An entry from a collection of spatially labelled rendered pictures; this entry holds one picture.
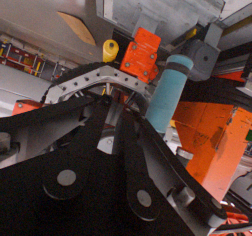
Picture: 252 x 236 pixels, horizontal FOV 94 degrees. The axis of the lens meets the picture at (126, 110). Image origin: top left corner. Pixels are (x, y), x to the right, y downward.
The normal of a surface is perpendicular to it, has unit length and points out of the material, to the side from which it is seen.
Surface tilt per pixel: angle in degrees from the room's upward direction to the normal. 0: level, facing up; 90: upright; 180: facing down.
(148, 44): 90
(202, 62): 90
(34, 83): 90
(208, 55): 90
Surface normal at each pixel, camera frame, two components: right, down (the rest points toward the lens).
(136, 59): 0.19, 0.13
